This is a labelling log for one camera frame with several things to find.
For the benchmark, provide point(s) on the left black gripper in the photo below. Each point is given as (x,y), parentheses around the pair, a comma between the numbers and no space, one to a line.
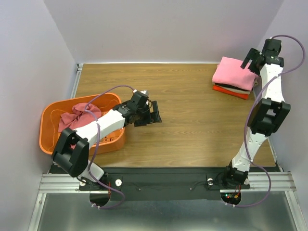
(152,118)

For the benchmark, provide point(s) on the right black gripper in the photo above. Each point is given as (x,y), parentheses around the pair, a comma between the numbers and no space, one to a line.
(253,59)

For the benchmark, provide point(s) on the light pink t shirt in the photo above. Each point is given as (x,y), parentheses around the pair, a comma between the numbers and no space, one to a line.
(229,72)

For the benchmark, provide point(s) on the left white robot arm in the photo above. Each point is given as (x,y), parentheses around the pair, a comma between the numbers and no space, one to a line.
(72,149)

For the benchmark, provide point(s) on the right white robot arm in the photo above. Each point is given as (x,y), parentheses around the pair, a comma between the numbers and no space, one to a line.
(267,114)

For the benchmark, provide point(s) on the folded beige t shirt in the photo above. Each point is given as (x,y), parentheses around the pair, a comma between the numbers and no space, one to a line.
(238,91)

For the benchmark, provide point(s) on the folded orange t shirt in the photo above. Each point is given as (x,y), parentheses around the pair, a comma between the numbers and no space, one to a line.
(232,93)

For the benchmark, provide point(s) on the folded black t shirt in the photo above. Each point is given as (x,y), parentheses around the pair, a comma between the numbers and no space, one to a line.
(230,86)

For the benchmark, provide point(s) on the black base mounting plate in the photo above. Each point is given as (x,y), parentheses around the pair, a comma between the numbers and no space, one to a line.
(163,184)

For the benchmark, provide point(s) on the dusty rose shirt in basket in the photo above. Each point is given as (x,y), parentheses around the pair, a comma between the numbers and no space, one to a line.
(81,115)

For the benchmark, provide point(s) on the orange plastic basket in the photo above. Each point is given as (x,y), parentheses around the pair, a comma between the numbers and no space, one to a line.
(51,117)

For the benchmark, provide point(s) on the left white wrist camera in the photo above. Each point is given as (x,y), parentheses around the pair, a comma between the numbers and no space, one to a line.
(145,92)

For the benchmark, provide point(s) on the aluminium frame rail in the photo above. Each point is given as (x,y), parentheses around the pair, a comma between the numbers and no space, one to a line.
(62,183)

